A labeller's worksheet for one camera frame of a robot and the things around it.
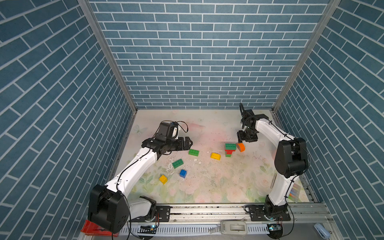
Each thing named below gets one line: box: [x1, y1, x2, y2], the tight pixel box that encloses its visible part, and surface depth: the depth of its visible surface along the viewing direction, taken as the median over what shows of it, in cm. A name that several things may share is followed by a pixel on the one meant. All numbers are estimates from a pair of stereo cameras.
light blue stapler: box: [313, 223, 331, 240], surface depth 70 cm
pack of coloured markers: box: [288, 183, 301, 203], surface depth 82 cm
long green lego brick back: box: [188, 149, 200, 157], surface depth 98 cm
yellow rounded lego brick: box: [210, 152, 221, 160], surface depth 96 cm
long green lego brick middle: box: [172, 158, 184, 169], surface depth 93 cm
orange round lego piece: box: [236, 142, 246, 153], surface depth 98 cm
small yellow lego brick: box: [159, 175, 168, 185], surface depth 84 cm
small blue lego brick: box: [179, 169, 188, 179], surface depth 86 cm
